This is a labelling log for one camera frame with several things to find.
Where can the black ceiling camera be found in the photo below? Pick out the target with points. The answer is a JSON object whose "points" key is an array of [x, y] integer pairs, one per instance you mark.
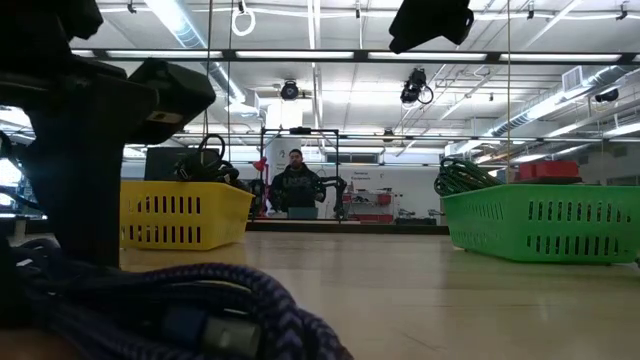
{"points": [[289, 90], [414, 85], [607, 95]]}

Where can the red storage boxes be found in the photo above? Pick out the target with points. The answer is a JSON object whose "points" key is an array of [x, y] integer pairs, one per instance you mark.
{"points": [[547, 170]]}

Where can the red desk lamp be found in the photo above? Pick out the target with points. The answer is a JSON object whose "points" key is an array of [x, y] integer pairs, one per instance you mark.
{"points": [[260, 164]]}

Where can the black background robot arm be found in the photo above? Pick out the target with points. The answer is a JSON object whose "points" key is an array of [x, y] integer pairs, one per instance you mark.
{"points": [[340, 182]]}

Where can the black monitor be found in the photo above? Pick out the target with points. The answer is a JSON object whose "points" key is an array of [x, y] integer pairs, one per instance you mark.
{"points": [[160, 162]]}

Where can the black overhead bar with lights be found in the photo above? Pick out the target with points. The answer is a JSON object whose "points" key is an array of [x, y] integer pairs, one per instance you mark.
{"points": [[365, 55]]}

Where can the black aluminium table frame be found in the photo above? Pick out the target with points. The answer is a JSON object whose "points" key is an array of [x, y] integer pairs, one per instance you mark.
{"points": [[350, 227]]}

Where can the green plastic basket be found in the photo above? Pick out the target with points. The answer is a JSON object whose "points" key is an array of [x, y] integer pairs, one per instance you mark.
{"points": [[550, 191]]}

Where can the person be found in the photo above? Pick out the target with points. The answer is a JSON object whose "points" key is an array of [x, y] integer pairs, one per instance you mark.
{"points": [[297, 187]]}

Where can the yellow plastic basket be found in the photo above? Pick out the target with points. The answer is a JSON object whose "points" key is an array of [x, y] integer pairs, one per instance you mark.
{"points": [[225, 200]]}

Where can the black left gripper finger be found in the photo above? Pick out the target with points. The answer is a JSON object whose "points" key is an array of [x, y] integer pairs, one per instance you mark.
{"points": [[80, 190]]}

